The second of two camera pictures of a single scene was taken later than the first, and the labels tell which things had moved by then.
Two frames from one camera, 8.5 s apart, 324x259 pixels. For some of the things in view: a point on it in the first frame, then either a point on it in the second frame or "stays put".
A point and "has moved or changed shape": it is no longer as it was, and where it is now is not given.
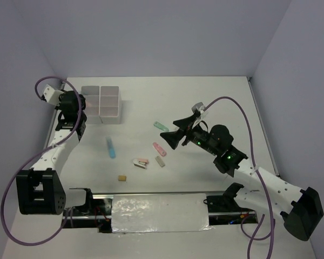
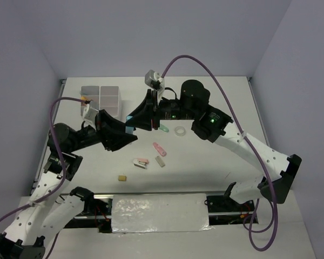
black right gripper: [174, 137] to [143, 114]
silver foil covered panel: [154, 213] stays put
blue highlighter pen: [110, 144] has moved or changed shape
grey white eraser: [160, 162] stays put
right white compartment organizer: [110, 104] stays put
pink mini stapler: [141, 163] stays put
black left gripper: [82, 100] to [113, 130]
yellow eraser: [122, 178] stays put
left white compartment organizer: [92, 94] stays put
